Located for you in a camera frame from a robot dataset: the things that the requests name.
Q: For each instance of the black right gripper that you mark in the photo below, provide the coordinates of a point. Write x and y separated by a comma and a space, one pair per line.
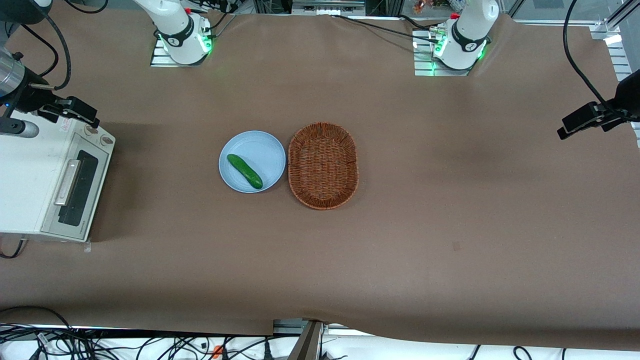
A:
31, 98

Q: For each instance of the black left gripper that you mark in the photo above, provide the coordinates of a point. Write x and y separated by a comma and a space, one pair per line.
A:
621, 104

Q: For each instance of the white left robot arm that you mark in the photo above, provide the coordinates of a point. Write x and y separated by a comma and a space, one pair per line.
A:
467, 30

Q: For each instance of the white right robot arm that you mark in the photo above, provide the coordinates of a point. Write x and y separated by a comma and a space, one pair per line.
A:
177, 25

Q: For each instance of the white oven knob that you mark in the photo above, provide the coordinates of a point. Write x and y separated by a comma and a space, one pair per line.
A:
91, 131
106, 140

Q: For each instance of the white toaster oven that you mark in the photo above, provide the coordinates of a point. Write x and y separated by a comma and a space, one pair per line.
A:
25, 170

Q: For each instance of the clear tape piece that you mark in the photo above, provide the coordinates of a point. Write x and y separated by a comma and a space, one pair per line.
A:
87, 246

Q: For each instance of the green cucumber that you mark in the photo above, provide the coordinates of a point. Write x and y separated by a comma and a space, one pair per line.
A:
245, 171

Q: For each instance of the light blue plate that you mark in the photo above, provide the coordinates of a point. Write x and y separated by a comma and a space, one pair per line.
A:
260, 150

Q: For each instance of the brown table cover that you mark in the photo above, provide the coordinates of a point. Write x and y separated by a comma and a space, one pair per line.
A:
400, 260

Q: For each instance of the brown wicker basket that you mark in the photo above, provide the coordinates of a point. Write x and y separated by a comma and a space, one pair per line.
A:
322, 167

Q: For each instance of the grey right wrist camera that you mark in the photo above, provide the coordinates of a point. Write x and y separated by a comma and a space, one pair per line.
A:
22, 129

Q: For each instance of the aluminium frame rail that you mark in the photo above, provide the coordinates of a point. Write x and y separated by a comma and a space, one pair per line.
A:
622, 55

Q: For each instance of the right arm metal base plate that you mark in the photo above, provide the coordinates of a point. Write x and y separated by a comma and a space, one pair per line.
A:
159, 59

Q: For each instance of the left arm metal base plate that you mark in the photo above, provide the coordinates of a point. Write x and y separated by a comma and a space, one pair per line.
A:
422, 65

